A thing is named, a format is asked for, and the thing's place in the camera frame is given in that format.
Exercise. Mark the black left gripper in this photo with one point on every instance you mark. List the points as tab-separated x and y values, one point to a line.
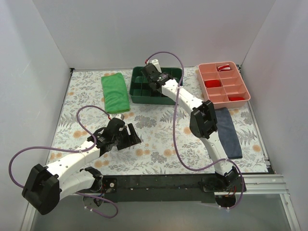
130	134

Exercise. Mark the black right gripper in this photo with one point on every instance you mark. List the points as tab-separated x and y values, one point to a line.
147	71

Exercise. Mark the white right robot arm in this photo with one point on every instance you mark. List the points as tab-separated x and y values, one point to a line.
203	122

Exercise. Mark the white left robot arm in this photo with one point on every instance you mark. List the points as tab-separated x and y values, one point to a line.
47	185

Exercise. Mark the red white striped roll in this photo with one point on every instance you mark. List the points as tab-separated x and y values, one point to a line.
225	67

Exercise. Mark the green compartment bin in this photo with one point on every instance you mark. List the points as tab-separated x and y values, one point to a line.
141	92

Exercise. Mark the floral patterned table mat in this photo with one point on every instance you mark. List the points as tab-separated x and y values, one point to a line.
82	112

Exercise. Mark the green folded cloth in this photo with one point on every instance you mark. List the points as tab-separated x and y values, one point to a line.
115	94

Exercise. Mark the red rolled cloth left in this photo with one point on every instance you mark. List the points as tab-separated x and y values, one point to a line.
212	83

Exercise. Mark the red rolled cloth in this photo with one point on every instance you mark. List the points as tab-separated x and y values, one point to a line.
212	83
235	98

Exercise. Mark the pink compartment bin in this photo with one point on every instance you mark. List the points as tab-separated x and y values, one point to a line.
232	84

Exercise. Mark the red rolled cloth right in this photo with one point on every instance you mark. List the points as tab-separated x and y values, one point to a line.
235	98

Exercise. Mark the grey-blue folded cloth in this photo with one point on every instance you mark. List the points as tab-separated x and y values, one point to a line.
227	134

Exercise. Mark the black table edge rail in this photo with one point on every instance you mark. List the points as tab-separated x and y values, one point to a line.
165	188

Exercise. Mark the aluminium frame rail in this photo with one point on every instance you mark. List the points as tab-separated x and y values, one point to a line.
265	184

